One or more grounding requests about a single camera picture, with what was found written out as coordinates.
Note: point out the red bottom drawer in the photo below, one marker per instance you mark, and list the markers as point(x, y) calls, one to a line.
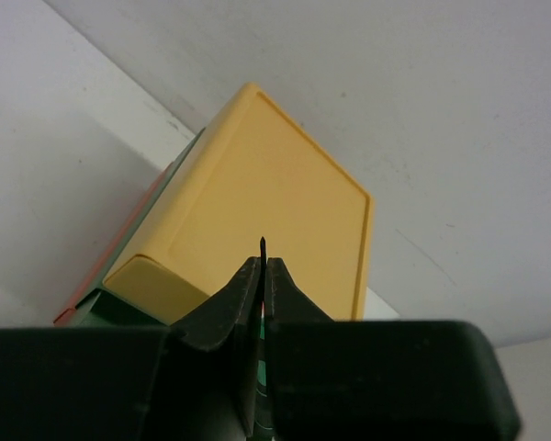
point(101, 263)

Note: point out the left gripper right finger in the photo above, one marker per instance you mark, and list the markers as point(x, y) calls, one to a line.
point(379, 380)

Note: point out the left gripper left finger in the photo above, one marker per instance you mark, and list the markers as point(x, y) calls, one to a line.
point(193, 380)

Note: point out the green black screwdriver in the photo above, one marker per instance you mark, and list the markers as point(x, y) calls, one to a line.
point(263, 428)

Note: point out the green drawer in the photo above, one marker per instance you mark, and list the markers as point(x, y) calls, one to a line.
point(139, 286)

